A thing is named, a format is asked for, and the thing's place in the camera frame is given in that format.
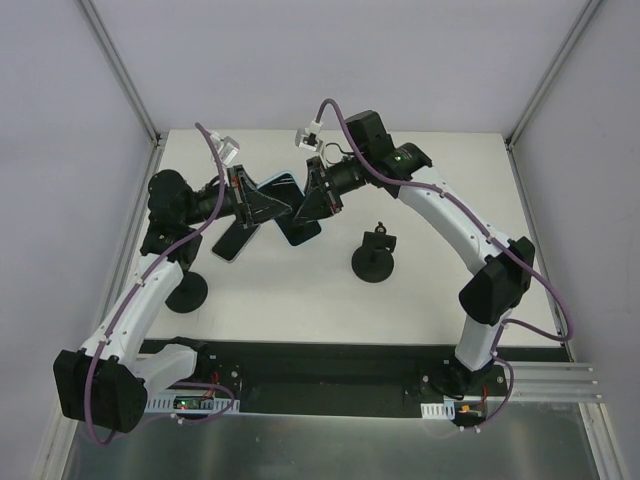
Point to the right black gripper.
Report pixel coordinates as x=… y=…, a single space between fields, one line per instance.
x=323 y=185

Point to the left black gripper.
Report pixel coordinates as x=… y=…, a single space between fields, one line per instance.
x=240 y=196

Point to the black phone stand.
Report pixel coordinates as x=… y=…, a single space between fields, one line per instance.
x=373 y=261
x=189 y=295

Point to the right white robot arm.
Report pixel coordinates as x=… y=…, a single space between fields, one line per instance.
x=499 y=266

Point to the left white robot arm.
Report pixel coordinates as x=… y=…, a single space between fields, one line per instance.
x=103 y=383

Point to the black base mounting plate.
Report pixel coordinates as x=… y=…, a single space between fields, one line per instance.
x=379 y=381

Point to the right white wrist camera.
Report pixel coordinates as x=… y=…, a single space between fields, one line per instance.
x=309 y=137

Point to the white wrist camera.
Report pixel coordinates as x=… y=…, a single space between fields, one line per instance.
x=309 y=137
x=226 y=147

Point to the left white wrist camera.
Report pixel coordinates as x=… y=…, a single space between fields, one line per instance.
x=226 y=147

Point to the left aluminium frame post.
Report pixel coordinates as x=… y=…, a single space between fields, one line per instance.
x=114 y=61

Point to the aluminium frame post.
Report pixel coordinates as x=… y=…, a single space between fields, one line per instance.
x=114 y=61
x=586 y=16

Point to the left white cable duct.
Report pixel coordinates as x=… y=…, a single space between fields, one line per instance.
x=174 y=403

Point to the white cable duct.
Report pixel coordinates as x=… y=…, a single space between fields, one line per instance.
x=447 y=410
x=174 y=403

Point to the right white cable duct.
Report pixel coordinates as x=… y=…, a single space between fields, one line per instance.
x=447 y=410

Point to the right aluminium frame post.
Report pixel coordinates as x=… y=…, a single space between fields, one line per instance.
x=586 y=16

